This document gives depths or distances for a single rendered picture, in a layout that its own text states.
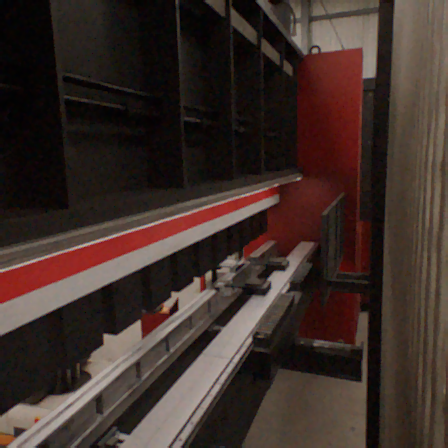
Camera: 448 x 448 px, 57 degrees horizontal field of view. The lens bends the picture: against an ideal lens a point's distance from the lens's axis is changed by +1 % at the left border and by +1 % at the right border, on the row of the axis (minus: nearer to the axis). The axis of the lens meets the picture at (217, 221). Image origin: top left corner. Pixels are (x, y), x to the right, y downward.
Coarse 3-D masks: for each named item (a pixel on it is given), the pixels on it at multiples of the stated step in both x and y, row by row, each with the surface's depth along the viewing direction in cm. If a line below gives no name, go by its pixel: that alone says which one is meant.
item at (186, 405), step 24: (288, 288) 195; (240, 312) 165; (264, 312) 165; (240, 336) 143; (216, 360) 127; (240, 360) 128; (192, 384) 114; (216, 384) 113; (240, 384) 126; (168, 408) 103; (192, 408) 103; (216, 408) 107; (144, 432) 95; (168, 432) 94; (192, 432) 96; (216, 432) 108
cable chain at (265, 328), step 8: (280, 296) 167; (288, 296) 167; (280, 304) 158; (288, 304) 159; (272, 312) 150; (280, 312) 150; (288, 312) 158; (264, 320) 143; (272, 320) 144; (280, 320) 146; (256, 328) 137; (264, 328) 136; (272, 328) 137; (256, 336) 133; (264, 336) 133; (272, 336) 135; (256, 344) 132; (264, 344) 131
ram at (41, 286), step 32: (256, 192) 252; (160, 224) 141; (192, 224) 166; (224, 224) 201; (64, 256) 99; (96, 256) 110; (128, 256) 124; (160, 256) 142; (0, 288) 83; (32, 288) 90; (64, 288) 99; (96, 288) 110; (0, 320) 83
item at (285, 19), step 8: (272, 0) 255; (280, 0) 255; (288, 0) 259; (272, 8) 260; (280, 8) 258; (288, 8) 259; (280, 16) 258; (288, 16) 260; (288, 24) 261; (288, 32) 262
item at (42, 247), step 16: (224, 192) 147; (240, 192) 158; (160, 208) 104; (176, 208) 108; (192, 208) 117; (96, 224) 81; (112, 224) 82; (128, 224) 87; (144, 224) 93; (32, 240) 66; (48, 240) 66; (64, 240) 70; (80, 240) 74; (96, 240) 78; (0, 256) 59; (16, 256) 61; (32, 256) 64; (48, 256) 67
